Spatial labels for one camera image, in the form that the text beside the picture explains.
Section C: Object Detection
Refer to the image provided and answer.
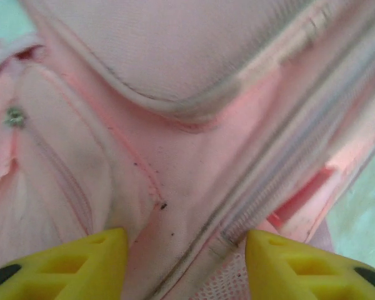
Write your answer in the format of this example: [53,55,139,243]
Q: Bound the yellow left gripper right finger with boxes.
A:
[246,229,375,300]

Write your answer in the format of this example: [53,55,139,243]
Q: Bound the pink backpack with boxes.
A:
[0,0,375,300]

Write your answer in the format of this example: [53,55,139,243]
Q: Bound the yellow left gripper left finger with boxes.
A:
[0,227,129,300]

